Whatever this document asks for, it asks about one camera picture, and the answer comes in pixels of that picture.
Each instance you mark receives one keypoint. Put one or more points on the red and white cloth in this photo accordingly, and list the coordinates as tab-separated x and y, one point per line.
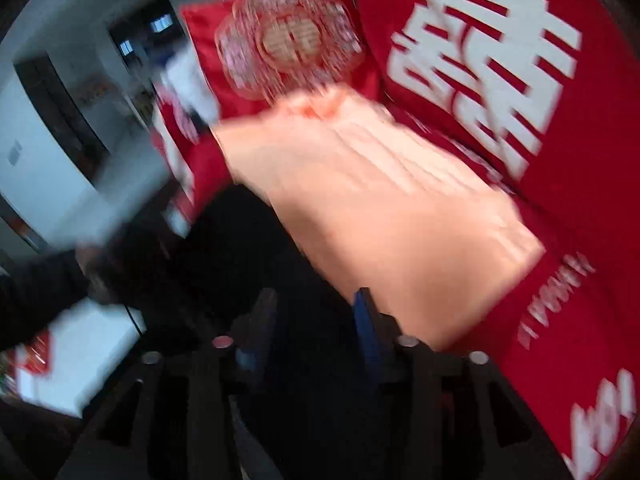
190	180

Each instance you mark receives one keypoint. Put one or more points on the dark framed wall panel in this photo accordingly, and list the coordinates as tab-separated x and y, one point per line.
60	120

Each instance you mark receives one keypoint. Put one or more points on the dark open shelf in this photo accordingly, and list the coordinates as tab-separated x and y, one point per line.
142	50

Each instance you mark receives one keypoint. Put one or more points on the white bedside cabinet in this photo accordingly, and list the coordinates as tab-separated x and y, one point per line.
100	355

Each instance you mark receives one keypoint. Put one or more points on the black pants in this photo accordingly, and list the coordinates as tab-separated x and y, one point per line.
225	260

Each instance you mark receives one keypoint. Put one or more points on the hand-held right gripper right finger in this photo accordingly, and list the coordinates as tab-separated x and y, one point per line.
364	332

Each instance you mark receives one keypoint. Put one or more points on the red printed quilt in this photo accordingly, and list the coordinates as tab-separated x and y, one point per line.
575	210

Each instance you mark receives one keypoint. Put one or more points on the person's left forearm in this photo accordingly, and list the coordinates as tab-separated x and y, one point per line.
40	285

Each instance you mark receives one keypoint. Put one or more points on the red pillow with round print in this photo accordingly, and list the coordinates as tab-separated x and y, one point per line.
290	35

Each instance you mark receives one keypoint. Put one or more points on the red packet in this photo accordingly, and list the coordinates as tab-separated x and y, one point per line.
35	355

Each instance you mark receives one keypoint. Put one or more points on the peach folded cloth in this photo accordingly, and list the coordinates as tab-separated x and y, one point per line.
375	210

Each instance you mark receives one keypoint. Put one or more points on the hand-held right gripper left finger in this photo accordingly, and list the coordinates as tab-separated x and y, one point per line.
260	322

